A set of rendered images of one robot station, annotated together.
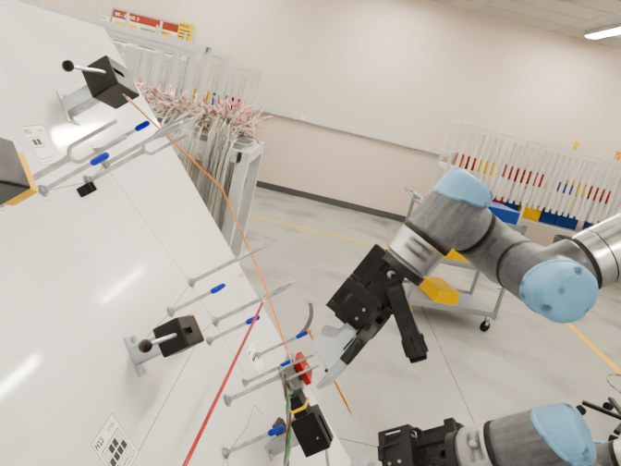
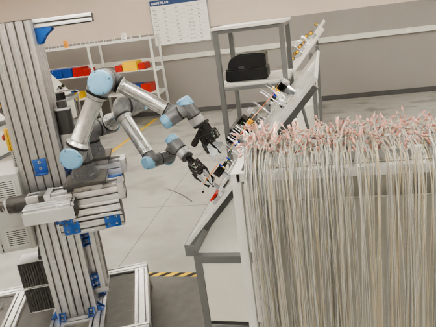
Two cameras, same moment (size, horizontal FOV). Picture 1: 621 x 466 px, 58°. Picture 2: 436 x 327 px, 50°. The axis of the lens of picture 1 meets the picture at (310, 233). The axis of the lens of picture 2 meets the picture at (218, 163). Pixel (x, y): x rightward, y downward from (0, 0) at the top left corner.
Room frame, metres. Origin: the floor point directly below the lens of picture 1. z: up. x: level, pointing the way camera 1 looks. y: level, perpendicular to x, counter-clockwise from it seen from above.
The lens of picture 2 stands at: (3.04, 0.51, 1.92)
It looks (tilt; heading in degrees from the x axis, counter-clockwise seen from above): 17 degrees down; 194
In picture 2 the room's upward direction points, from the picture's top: 7 degrees counter-clockwise
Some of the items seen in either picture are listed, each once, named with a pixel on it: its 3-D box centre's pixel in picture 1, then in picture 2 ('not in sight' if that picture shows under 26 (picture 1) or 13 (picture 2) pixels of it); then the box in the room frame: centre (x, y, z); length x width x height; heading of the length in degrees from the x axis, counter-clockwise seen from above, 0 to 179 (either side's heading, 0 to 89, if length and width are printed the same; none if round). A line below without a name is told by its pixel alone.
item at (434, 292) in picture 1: (445, 257); not in sight; (4.71, -1.19, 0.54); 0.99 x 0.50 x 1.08; 103
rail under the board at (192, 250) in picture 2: not in sight; (215, 204); (0.47, -0.20, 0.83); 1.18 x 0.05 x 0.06; 0
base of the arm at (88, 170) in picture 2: not in sight; (84, 169); (0.81, -0.83, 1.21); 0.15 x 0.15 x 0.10
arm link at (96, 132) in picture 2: not in sight; (89, 129); (0.34, -1.00, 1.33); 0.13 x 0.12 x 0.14; 147
